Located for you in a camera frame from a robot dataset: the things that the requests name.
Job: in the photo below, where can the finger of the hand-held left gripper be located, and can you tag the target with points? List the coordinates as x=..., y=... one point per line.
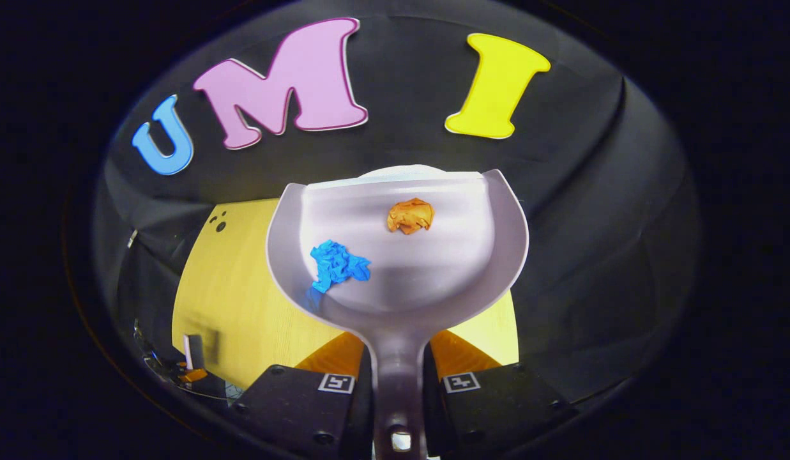
x=193, y=375

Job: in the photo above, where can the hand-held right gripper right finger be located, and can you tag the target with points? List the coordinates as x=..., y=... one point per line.
x=497, y=409

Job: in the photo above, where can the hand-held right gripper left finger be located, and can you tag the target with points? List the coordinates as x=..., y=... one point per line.
x=286, y=409

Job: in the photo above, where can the blue paper trash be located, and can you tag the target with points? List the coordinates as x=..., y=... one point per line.
x=336, y=265

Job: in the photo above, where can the lilac dustpan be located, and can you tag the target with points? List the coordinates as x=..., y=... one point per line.
x=401, y=275

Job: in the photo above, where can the orange paper trash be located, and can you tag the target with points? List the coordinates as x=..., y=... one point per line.
x=410, y=216

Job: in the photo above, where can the small white cloth clip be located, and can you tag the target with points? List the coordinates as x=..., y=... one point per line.
x=133, y=239

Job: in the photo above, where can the black backdrop cloth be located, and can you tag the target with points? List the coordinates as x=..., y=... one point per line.
x=592, y=223

